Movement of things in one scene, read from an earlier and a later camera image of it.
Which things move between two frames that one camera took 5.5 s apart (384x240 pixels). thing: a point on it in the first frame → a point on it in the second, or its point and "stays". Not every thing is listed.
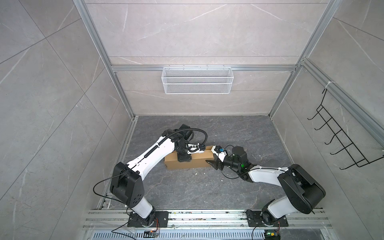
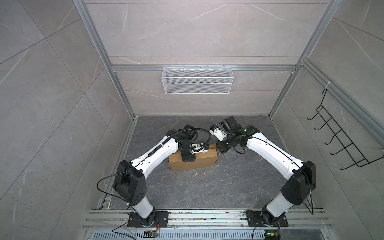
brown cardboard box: x=171 y=161 stays
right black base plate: x=254 y=219 stays
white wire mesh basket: x=197 y=80 stays
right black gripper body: x=228 y=162 → x=227 y=142
